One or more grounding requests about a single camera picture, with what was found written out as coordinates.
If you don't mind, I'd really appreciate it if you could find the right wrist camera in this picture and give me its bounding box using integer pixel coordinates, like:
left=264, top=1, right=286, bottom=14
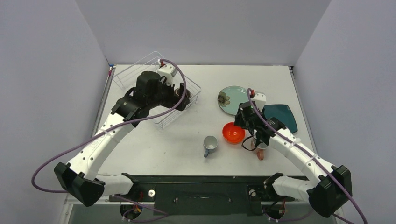
left=252, top=92, right=267, bottom=112

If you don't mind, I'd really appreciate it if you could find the light green floral plate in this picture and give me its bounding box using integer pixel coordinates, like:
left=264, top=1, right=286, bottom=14
left=217, top=86, right=248, bottom=115

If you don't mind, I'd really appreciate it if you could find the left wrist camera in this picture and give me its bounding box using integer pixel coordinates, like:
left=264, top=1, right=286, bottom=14
left=156, top=61, right=177, bottom=86

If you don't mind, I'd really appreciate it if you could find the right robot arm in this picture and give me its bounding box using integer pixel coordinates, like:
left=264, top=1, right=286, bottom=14
left=234, top=102, right=352, bottom=217

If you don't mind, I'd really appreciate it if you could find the black patterned bowl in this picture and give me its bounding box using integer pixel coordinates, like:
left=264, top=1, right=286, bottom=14
left=174, top=88, right=184, bottom=100

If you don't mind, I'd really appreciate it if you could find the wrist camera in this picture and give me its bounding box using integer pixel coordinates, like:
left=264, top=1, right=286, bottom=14
left=252, top=92, right=267, bottom=112
left=156, top=61, right=177, bottom=86

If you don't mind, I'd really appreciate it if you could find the dark teal square plate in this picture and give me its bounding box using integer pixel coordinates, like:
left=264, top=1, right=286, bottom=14
left=264, top=104, right=298, bottom=133

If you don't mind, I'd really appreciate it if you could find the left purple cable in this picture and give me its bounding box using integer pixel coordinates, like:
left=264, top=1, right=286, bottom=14
left=31, top=58, right=188, bottom=194

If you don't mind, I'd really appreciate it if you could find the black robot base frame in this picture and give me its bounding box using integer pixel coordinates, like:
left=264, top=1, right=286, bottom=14
left=109, top=175, right=294, bottom=216

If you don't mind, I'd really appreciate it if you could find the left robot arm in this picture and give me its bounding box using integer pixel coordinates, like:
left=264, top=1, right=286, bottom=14
left=54, top=71, right=190, bottom=207

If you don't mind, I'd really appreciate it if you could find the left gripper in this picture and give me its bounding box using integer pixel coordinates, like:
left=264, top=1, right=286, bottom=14
left=148, top=77, right=189, bottom=111

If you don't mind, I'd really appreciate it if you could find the pink floral mug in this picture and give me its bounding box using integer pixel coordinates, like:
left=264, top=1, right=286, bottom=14
left=250, top=138, right=268, bottom=161

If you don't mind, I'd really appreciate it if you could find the orange bowl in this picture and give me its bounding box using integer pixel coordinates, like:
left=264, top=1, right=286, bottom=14
left=222, top=122, right=246, bottom=144

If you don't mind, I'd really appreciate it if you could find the white blue-handled cup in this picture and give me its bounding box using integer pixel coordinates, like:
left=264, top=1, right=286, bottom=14
left=203, top=135, right=218, bottom=158

